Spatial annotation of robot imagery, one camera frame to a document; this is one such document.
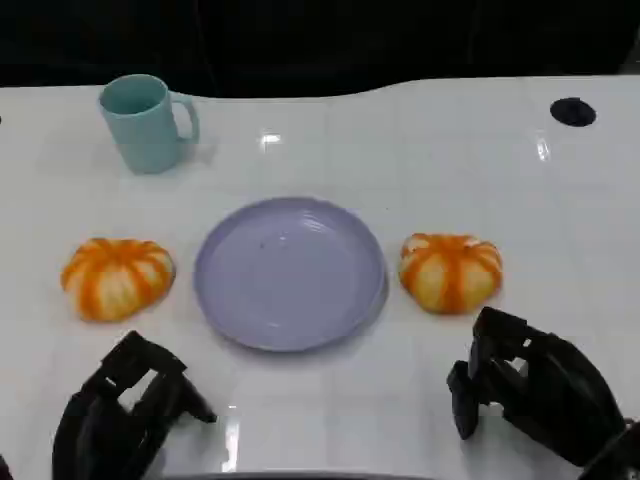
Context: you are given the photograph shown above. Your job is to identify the lilac plate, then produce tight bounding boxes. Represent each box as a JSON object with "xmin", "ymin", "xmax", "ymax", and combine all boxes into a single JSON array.
[{"xmin": 193, "ymin": 196, "xmax": 390, "ymax": 353}]

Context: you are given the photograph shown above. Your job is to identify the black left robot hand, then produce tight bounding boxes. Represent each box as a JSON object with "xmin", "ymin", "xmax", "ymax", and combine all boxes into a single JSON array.
[{"xmin": 51, "ymin": 329, "xmax": 219, "ymax": 480}]

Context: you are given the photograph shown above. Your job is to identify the pale green mug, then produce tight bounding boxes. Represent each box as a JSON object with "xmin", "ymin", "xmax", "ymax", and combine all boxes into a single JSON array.
[{"xmin": 97, "ymin": 73, "xmax": 201, "ymax": 176}]

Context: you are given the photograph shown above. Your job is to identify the orange and white bread roll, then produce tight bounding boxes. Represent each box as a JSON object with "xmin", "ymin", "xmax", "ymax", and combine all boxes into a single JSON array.
[
  {"xmin": 398, "ymin": 232, "xmax": 504, "ymax": 316},
  {"xmin": 60, "ymin": 237, "xmax": 177, "ymax": 323}
]

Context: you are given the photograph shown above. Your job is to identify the black table cable grommet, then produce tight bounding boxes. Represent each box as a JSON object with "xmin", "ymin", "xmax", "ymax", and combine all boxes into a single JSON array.
[{"xmin": 549, "ymin": 97, "xmax": 598, "ymax": 127}]

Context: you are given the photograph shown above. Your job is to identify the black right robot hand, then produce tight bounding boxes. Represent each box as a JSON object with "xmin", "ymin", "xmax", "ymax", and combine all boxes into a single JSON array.
[{"xmin": 446, "ymin": 305, "xmax": 629, "ymax": 469}]

